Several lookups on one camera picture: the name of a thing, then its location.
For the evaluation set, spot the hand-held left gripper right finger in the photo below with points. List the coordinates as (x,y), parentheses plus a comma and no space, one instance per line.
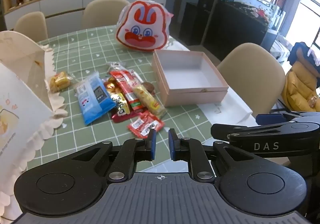
(172,147)

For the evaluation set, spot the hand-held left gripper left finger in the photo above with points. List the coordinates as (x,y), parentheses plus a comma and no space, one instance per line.
(152,146)

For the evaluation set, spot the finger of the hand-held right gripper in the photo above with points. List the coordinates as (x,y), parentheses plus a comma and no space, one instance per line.
(272,118)
(225,130)

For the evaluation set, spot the small red snack packet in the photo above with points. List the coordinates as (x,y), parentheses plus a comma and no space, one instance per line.
(145,125)

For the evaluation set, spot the pink cardboard box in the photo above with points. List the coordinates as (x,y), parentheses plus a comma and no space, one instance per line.
(195,96)

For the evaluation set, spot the yellow cracker bar packet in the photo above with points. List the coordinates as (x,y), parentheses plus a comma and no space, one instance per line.
(148,100)

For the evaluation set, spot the red gold snack packet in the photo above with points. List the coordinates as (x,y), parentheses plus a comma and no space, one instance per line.
(121,111)

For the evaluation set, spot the brown round candy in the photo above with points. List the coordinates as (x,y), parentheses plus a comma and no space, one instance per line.
(149,86)

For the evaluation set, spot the long red green snack packet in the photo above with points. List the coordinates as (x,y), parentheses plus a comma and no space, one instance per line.
(126,86)

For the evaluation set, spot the gold candy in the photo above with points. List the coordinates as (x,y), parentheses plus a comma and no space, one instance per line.
(110,86)

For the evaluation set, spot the blue snack packet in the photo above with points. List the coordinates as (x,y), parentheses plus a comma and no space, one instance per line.
(92,98)

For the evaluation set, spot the small yellow snack packet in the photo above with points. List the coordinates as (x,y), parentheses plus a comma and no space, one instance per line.
(59,81)

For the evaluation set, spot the white sheet with script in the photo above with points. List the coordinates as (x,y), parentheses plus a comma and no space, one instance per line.
(225,113)

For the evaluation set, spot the yellow coat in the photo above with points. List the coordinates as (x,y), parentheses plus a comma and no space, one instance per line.
(297,86)

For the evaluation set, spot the beige dining chair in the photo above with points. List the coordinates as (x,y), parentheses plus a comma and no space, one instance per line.
(252,71)
(105,13)
(31,26)

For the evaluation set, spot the grey box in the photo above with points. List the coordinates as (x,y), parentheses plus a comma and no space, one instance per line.
(269,40)

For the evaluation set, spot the black aquarium cabinet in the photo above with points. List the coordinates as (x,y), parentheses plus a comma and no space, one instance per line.
(235,31)

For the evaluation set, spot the black floor appliance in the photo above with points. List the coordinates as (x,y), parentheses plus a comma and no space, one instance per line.
(197,23)

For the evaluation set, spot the white red rabbit face bag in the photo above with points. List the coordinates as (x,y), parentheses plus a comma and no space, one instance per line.
(141,26)

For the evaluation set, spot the green checked tablecloth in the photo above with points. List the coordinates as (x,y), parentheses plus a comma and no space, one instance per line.
(75,48)

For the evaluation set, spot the white scalloped paper gift bag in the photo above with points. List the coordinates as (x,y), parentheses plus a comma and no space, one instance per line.
(20,93)

